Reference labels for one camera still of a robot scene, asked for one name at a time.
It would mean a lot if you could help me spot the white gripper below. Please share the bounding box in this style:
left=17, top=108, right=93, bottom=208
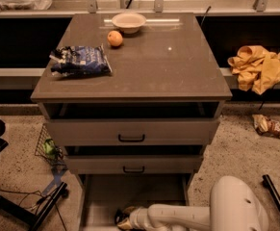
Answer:
left=117, top=206, right=150, bottom=231

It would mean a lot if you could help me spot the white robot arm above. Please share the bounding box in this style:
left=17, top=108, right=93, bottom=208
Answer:
left=115, top=176, right=269, bottom=231

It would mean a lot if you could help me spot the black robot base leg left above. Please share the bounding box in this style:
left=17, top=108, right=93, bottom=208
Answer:
left=0, top=182, right=67, bottom=231

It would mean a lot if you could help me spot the open bottom drawer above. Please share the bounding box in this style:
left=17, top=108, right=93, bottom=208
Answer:
left=79, top=174, right=189, bottom=231

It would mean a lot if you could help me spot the grey drawer cabinet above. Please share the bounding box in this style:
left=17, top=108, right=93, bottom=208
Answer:
left=30, top=13, right=233, bottom=231

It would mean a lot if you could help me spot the black bar on floor right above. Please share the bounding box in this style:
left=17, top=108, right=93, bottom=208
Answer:
left=263, top=174, right=280, bottom=213

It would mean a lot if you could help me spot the blue chip bag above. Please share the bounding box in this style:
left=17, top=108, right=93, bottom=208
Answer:
left=50, top=46, right=112, bottom=77

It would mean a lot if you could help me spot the brown snack bag on floor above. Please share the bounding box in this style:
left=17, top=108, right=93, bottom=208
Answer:
left=252, top=115, right=280, bottom=139

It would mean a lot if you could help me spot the orange fruit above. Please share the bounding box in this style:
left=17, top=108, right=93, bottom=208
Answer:
left=107, top=31, right=123, bottom=47

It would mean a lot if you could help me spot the white paper bowl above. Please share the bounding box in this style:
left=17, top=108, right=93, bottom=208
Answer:
left=112, top=13, right=146, bottom=34

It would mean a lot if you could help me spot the yellow crumpled cloth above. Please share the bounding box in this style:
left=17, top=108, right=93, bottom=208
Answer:
left=227, top=45, right=280, bottom=95

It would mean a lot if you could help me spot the middle drawer with black handle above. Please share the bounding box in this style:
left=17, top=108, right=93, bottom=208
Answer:
left=64, top=155, right=203, bottom=174

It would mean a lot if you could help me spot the drawer with black handle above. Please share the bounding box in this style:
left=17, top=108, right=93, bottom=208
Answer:
left=45, top=118, right=219, bottom=146
left=64, top=155, right=203, bottom=174

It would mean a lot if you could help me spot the wire basket with green item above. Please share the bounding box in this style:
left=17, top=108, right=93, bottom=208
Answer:
left=35, top=125, right=64, bottom=167

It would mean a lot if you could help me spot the top drawer with black handle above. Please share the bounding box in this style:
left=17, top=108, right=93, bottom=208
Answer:
left=45, top=118, right=219, bottom=146

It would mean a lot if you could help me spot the black floor cable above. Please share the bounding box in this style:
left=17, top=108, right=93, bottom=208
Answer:
left=0, top=176, right=68, bottom=231

